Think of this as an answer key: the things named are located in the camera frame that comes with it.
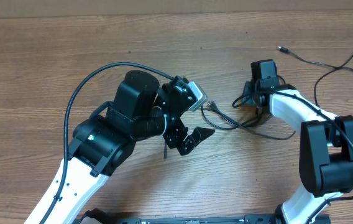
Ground black usb cables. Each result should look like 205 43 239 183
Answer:
163 100 297 161

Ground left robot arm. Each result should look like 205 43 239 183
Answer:
26 70 214 223

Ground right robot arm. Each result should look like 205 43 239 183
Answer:
244 59 353 223

